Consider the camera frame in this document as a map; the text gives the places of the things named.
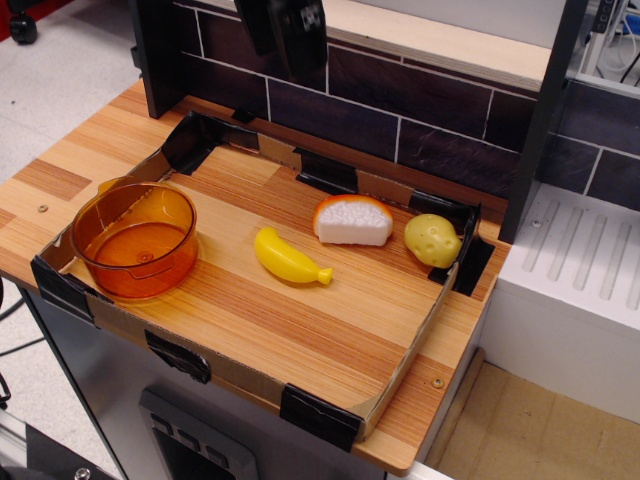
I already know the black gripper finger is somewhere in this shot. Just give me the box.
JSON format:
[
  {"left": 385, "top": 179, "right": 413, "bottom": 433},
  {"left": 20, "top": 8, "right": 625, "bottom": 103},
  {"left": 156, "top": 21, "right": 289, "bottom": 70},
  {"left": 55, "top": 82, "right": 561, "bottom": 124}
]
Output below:
[
  {"left": 234, "top": 0, "right": 288, "bottom": 56},
  {"left": 267, "top": 0, "right": 327, "bottom": 80}
]

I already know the taped cardboard fence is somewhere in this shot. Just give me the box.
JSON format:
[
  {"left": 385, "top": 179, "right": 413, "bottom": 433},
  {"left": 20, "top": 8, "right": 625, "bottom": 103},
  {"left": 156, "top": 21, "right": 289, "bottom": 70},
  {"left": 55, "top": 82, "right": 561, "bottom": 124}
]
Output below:
[{"left": 31, "top": 112, "right": 492, "bottom": 449}]

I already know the orange transparent plastic pot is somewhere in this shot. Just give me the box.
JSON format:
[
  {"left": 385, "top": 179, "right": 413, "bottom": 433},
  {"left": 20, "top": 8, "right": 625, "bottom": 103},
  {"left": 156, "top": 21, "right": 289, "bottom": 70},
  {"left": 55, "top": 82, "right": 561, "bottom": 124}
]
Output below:
[{"left": 70, "top": 176, "right": 199, "bottom": 300}]

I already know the yellow toy banana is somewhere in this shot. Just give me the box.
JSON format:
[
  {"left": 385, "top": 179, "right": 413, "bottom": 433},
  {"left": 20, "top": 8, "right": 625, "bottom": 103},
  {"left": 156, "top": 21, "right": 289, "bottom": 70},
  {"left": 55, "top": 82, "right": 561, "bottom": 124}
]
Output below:
[{"left": 254, "top": 227, "right": 333, "bottom": 285}]

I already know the black caster wheel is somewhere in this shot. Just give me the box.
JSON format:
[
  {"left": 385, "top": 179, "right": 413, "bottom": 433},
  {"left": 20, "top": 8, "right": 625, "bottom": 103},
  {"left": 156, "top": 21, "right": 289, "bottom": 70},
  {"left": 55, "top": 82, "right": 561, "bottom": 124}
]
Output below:
[{"left": 9, "top": 11, "right": 38, "bottom": 45}]

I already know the yellow toy potato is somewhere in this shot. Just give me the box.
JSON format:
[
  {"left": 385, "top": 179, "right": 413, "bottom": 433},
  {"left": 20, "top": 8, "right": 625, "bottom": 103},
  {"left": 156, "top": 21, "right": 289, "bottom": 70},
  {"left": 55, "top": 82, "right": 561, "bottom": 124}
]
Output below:
[{"left": 404, "top": 214, "right": 462, "bottom": 268}]

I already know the white toy sink drainboard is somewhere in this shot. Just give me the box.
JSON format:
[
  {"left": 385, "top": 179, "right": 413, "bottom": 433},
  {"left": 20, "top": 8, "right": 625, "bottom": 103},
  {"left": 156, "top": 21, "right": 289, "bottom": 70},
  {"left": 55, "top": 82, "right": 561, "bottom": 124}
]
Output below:
[{"left": 480, "top": 185, "right": 639, "bottom": 422}]

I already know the grey toy oven panel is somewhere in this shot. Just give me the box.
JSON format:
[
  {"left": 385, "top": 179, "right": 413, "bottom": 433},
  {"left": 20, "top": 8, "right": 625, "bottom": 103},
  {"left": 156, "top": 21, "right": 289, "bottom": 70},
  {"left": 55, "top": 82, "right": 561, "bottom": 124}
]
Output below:
[{"left": 139, "top": 389, "right": 259, "bottom": 479}]

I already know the dark grey right post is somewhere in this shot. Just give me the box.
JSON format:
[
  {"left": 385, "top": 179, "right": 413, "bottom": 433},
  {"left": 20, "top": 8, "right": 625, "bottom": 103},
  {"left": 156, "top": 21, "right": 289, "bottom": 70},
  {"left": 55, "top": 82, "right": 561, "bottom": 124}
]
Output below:
[{"left": 499, "top": 1, "right": 588, "bottom": 244}]

